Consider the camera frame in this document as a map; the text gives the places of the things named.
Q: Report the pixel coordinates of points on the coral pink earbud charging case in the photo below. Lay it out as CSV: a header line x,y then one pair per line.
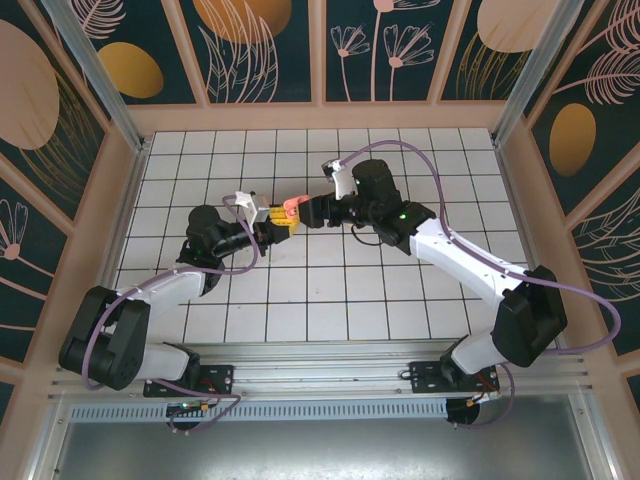
x,y
292,202

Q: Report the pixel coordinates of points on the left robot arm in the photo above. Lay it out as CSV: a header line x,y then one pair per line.
x,y
160,290

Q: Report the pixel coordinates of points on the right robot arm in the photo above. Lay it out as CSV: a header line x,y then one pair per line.
x,y
460,255

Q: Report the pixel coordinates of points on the small green circuit board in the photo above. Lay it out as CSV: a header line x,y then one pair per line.
x,y
187,407

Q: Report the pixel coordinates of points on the grey metal sheet panel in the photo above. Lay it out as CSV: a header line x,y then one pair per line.
x,y
320,450

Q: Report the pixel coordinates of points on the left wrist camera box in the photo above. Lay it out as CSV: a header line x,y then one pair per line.
x,y
250,205

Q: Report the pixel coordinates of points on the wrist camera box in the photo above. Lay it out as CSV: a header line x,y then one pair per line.
x,y
250,205
340,177

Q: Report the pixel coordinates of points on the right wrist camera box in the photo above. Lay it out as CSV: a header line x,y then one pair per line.
x,y
340,177

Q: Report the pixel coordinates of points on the aluminium side rail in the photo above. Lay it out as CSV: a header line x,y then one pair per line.
x,y
139,170
505,172

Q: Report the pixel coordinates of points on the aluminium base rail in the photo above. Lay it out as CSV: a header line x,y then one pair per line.
x,y
320,365

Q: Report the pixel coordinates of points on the aluminium frame post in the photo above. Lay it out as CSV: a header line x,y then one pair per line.
x,y
527,75
102,75

